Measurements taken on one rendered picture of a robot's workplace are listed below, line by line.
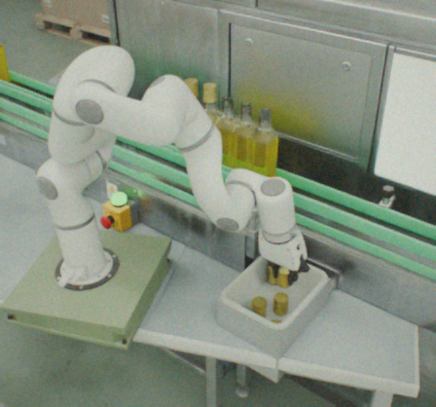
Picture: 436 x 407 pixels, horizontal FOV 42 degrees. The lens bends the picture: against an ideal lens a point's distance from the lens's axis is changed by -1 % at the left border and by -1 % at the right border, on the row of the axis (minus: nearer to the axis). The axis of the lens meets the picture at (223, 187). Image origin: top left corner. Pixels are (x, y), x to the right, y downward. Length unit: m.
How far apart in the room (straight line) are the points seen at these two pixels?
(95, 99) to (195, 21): 0.75
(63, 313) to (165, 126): 0.55
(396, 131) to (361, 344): 0.50
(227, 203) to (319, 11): 0.55
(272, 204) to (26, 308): 0.62
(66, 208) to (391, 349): 0.78
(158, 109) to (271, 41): 0.59
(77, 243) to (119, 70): 0.46
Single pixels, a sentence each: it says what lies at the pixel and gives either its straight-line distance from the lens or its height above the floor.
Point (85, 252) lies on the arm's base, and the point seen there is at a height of 0.90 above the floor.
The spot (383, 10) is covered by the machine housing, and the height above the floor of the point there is 1.39.
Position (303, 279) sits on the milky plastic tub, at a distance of 1.42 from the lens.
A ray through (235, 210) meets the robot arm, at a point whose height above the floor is 1.10.
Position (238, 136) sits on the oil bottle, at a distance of 1.46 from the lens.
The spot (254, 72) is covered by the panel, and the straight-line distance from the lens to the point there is 1.56.
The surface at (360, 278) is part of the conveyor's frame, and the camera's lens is 1.42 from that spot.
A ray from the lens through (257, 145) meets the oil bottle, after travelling 1.43.
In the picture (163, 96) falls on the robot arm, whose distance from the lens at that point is 1.01.
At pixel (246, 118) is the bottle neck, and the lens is 1.44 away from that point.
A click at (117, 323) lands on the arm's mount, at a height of 0.82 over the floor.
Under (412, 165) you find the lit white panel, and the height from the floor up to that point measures 1.05.
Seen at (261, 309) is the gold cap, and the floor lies 0.81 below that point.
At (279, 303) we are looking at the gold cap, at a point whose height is 0.81.
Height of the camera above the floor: 1.74
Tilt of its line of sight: 33 degrees down
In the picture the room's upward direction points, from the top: straight up
